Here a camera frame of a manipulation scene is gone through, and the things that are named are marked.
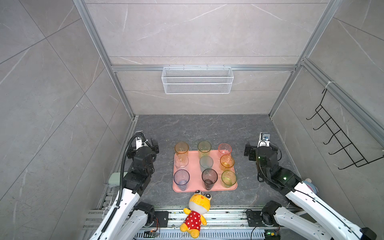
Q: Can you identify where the clear glass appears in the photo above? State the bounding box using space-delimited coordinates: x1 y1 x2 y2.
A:
174 153 189 169

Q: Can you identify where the tall amber glass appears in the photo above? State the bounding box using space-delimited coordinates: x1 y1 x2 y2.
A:
174 142 189 156

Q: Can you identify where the short amber glass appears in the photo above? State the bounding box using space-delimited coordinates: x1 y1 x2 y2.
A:
220 155 235 172

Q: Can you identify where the pink glass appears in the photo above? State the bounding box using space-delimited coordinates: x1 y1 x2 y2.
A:
218 143 232 158

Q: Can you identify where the small green glass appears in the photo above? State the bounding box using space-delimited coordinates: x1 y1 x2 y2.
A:
221 170 237 188

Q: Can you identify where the blue tall glass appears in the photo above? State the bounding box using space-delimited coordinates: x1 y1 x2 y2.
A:
174 169 190 191

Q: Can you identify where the pink plastic tray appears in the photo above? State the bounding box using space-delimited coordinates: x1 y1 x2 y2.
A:
173 150 238 193

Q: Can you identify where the dark grey glass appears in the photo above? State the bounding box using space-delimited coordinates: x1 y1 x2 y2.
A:
202 169 218 191

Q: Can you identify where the teal frosted cup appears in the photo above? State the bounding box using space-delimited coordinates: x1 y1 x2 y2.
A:
200 156 214 172

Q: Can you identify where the tall green glass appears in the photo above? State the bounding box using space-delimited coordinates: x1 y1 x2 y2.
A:
198 141 212 159

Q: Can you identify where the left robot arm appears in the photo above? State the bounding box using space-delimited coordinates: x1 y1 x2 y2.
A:
90 132 159 240

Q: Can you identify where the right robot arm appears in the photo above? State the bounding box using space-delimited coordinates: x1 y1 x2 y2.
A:
244 141 377 240

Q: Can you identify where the green sponge box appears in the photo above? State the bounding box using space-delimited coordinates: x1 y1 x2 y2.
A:
108 172 121 188

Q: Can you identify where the small plush doll striped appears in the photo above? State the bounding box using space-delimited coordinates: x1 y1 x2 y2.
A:
303 178 318 194

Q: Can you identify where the yellow plush toy red dress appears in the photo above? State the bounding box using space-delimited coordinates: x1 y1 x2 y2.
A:
180 190 212 239

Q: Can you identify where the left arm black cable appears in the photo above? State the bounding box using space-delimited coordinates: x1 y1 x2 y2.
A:
100 134 145 235

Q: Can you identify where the black wire hook rack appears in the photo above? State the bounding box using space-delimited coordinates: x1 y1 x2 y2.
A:
306 89 384 170

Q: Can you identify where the white wire mesh basket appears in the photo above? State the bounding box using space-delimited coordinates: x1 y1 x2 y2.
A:
162 67 234 95

